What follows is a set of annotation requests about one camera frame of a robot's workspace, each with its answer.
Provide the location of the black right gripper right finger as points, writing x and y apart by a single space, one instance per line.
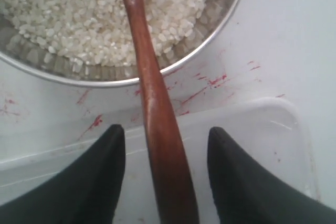
245 192

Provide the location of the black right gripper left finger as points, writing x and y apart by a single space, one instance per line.
87 191

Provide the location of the brown wooden spoon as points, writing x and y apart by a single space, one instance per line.
174 190

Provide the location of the steel bowl of rice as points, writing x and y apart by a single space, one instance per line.
88 43

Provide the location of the white rectangular plastic tray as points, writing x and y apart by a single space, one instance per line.
269 129

